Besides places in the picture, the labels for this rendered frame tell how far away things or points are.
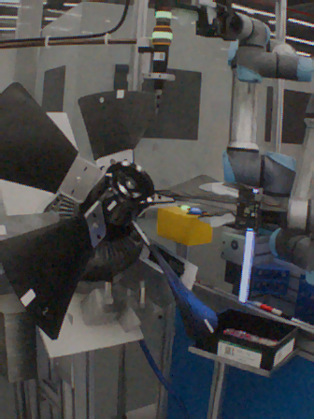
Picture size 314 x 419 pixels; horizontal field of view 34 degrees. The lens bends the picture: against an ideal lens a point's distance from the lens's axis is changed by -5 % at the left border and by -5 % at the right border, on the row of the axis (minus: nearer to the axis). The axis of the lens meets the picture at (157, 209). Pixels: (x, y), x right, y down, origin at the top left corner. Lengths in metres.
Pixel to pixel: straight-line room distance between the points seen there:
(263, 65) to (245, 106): 0.38
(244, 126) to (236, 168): 0.15
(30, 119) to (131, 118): 0.28
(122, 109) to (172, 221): 0.47
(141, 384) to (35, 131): 1.53
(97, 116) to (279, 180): 0.73
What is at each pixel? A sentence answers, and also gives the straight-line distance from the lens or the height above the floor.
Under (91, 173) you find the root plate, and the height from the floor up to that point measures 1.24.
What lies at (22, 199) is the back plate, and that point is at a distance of 1.34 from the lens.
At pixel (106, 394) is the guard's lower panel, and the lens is 2.32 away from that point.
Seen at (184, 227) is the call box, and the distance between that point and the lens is 1.63.
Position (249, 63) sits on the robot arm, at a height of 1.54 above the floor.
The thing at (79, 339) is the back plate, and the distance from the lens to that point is 1.24.
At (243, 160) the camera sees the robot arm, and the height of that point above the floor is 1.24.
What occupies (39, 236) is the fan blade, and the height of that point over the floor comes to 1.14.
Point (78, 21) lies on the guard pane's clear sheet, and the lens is 1.93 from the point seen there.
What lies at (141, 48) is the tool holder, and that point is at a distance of 1.21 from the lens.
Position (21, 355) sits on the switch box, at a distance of 1.49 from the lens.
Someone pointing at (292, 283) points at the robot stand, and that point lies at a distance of 1.77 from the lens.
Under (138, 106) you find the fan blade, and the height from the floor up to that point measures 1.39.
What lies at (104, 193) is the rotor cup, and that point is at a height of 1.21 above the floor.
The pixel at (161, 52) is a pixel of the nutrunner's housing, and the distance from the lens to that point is 1.20.
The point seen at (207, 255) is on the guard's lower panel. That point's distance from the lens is 2.39.
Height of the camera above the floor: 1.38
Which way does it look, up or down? 10 degrees down
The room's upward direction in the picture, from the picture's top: 4 degrees clockwise
